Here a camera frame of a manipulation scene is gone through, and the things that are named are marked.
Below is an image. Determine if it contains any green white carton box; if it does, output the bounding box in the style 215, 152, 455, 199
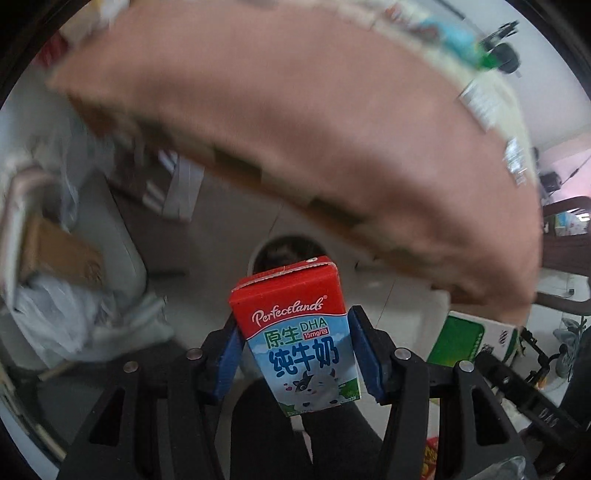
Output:
427, 311, 520, 367

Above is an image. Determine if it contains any white cardboard box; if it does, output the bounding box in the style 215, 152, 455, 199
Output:
458, 79, 512, 132

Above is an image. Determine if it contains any teal green snack bag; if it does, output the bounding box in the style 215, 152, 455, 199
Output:
421, 19, 500, 70

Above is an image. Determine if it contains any dark wooden chair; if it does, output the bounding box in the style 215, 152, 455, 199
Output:
535, 196, 591, 316

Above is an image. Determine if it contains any white bag with trash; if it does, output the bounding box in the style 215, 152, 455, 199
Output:
1, 151, 173, 367

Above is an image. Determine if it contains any white round trash bin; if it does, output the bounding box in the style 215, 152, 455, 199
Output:
247, 235, 327, 275

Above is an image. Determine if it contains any red blue milk carton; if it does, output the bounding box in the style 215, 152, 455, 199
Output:
229, 256, 361, 417

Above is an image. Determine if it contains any silver pill blister pack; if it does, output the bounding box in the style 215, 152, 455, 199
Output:
504, 138, 528, 186

